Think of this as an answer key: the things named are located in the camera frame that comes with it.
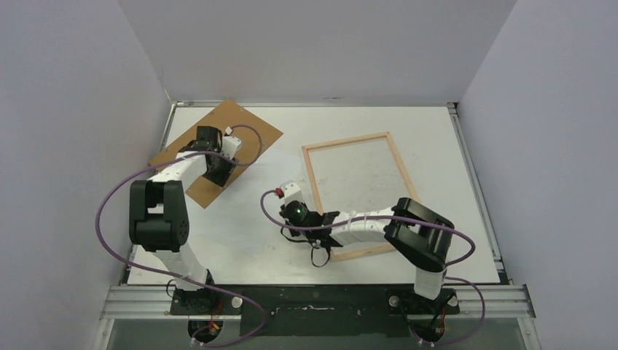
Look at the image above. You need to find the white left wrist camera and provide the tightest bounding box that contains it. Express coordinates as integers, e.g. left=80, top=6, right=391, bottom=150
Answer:
left=221, top=127, right=243, bottom=159

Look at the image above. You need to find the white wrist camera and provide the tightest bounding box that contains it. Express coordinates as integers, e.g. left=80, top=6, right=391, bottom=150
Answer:
left=221, top=127, right=243, bottom=159
left=275, top=181, right=305, bottom=206

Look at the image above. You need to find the aluminium front rail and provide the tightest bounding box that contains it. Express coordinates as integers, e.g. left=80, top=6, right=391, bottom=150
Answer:
left=100, top=284, right=536, bottom=319

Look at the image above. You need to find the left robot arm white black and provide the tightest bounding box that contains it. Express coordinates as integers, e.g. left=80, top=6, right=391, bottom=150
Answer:
left=129, top=126, right=243, bottom=314

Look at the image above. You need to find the light wooden picture frame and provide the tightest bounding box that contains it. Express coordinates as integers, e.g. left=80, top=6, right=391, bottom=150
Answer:
left=301, top=131, right=421, bottom=263

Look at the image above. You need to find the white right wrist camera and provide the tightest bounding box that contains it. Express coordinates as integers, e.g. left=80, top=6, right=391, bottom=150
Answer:
left=275, top=181, right=305, bottom=206

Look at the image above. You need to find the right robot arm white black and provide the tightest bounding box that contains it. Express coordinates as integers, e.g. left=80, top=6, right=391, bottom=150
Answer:
left=279, top=198, right=455, bottom=313

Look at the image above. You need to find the clear acrylic frame pane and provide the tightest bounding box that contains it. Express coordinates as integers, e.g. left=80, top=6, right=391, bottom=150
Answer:
left=302, top=132, right=420, bottom=212

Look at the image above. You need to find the brown frame backing board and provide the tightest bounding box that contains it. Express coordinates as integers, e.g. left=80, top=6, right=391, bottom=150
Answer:
left=149, top=99, right=283, bottom=208

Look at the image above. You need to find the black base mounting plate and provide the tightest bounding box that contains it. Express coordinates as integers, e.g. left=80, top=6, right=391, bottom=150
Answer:
left=169, top=284, right=460, bottom=337

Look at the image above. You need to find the white photo paper sheet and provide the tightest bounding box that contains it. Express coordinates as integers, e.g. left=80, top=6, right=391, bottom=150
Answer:
left=186, top=149, right=321, bottom=284

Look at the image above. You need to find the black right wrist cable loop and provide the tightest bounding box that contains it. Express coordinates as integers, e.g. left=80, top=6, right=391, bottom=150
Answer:
left=280, top=227, right=334, bottom=270

